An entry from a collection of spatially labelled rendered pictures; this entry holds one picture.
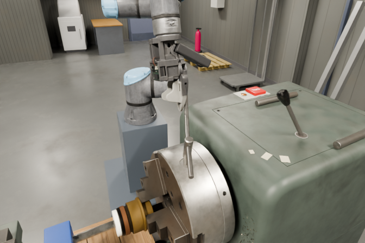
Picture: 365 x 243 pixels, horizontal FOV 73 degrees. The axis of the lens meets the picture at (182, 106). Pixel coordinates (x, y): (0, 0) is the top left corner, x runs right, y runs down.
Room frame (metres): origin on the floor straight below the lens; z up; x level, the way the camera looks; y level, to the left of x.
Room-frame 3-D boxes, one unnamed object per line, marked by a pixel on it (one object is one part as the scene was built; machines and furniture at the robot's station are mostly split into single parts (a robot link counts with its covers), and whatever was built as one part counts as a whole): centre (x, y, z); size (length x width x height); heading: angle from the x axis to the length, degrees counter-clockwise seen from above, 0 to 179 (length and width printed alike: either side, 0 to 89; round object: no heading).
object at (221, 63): (5.58, -0.53, 0.05); 1.12 x 0.77 x 0.11; 21
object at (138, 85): (1.01, 0.19, 1.27); 0.13 x 0.12 x 0.14; 92
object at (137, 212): (0.48, 0.13, 1.08); 0.09 x 0.09 x 0.09; 26
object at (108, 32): (7.07, 2.11, 0.37); 1.38 x 0.71 x 0.74; 22
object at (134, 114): (1.01, 0.20, 1.15); 0.15 x 0.15 x 0.10
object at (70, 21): (6.96, 2.99, 0.67); 0.75 x 0.61 x 1.34; 21
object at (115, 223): (0.43, 0.23, 1.08); 0.13 x 0.07 x 0.07; 116
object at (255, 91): (0.95, -0.30, 1.26); 0.06 x 0.06 x 0.02; 26
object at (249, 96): (0.93, -0.29, 1.23); 0.13 x 0.08 x 0.06; 116
